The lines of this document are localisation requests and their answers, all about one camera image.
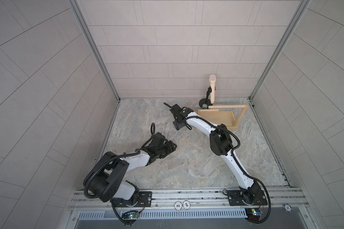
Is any green circuit board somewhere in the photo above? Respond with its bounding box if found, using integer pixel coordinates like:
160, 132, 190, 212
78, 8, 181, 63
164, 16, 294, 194
245, 208, 263, 222
122, 210, 140, 220

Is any right green circuit board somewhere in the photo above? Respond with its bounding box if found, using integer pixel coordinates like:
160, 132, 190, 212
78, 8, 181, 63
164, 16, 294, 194
245, 208, 263, 222

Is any blue poker chip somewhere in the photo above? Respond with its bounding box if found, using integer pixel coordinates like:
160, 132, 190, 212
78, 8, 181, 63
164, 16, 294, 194
283, 203, 292, 213

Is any left green circuit board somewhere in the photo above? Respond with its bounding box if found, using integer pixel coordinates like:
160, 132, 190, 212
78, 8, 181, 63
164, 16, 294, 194
122, 210, 140, 220

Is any wooden jewelry display stand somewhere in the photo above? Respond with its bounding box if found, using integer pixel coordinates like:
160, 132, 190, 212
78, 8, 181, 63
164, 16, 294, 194
197, 105, 248, 131

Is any beige microphone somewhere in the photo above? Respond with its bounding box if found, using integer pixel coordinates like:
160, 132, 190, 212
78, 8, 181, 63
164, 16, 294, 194
209, 74, 217, 104

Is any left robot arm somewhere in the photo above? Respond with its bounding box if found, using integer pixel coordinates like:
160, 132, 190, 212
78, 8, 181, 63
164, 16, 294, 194
83, 133, 177, 206

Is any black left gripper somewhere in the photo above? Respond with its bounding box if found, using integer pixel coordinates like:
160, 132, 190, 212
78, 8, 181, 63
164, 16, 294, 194
155, 140, 178, 159

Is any poker chip on rail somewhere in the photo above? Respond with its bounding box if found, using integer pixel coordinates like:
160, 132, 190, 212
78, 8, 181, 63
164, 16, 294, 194
183, 200, 191, 210
174, 201, 183, 211

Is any right poker chip on rail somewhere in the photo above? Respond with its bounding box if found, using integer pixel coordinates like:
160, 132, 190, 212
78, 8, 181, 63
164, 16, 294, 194
183, 200, 191, 210

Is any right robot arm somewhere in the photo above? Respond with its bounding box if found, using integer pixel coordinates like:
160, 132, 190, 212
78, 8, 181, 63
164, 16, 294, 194
164, 103, 270, 206

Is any aluminium corner profile right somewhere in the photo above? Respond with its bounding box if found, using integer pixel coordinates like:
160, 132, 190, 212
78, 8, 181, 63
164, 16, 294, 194
249, 0, 311, 103

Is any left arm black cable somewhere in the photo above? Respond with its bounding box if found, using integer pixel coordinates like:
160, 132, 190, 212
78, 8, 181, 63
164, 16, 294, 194
83, 123, 157, 225

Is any aluminium corner profile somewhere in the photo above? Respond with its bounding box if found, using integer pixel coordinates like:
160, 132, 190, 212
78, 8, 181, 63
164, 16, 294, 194
68, 0, 120, 102
249, 0, 311, 103

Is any aluminium corner profile left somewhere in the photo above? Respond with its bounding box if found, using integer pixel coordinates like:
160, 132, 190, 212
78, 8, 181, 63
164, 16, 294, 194
68, 0, 120, 102

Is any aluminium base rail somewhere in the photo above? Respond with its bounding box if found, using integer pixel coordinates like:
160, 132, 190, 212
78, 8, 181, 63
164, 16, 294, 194
67, 187, 309, 210

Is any left poker chip on rail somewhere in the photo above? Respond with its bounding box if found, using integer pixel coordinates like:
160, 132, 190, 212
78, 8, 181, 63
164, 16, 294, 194
174, 201, 183, 211

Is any ventilation grille strip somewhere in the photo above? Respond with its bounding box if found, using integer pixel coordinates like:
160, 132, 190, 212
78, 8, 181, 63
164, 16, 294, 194
78, 209, 247, 220

